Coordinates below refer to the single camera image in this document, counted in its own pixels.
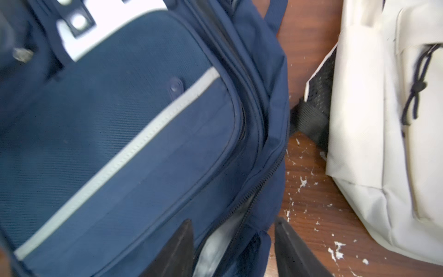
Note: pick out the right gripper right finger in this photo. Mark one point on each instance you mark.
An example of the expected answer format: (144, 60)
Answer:
(293, 256)

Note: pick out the navy blue backpack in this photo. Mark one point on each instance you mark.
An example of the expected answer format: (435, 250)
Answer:
(123, 122)

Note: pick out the cream canvas backpack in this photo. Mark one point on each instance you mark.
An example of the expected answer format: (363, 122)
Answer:
(375, 107)

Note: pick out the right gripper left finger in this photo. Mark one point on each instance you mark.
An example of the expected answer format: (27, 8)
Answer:
(176, 257)

